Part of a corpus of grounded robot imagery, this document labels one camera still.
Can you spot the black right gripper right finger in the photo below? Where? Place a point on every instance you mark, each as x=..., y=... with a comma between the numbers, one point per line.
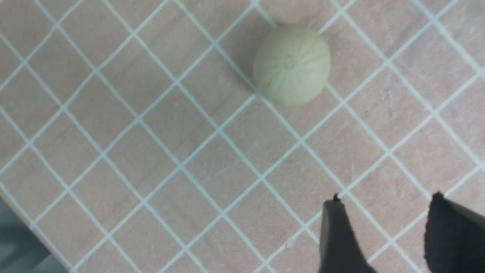
x=454, y=241

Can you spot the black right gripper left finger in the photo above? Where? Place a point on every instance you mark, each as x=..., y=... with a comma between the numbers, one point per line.
x=339, y=248

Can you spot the pink checkered tablecloth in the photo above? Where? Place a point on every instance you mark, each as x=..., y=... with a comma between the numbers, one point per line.
x=134, y=140

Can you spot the white bun front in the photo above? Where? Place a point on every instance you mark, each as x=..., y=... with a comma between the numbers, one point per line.
x=292, y=65

